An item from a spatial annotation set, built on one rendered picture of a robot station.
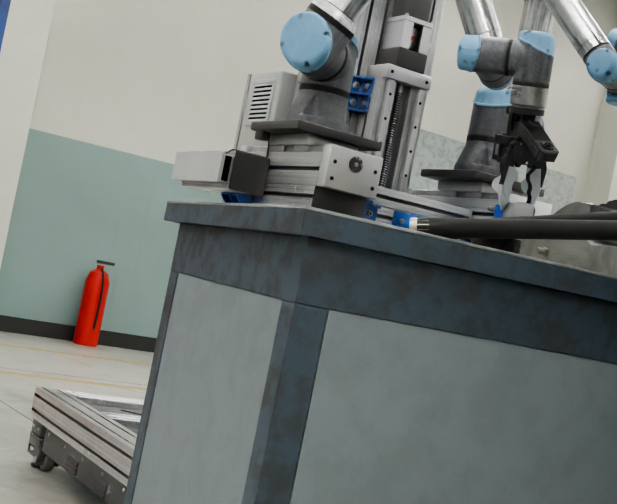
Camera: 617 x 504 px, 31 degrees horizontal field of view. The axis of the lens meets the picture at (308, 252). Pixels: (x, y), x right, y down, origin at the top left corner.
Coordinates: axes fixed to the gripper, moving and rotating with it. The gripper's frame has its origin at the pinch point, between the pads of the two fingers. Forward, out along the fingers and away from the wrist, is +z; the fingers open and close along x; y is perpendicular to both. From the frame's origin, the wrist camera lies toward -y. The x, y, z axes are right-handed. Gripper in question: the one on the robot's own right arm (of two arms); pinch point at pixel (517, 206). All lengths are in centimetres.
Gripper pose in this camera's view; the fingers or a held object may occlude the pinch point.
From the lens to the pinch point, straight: 231.2
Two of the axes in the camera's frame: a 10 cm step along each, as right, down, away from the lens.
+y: -3.5, -1.9, 9.2
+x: -9.3, -0.6, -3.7
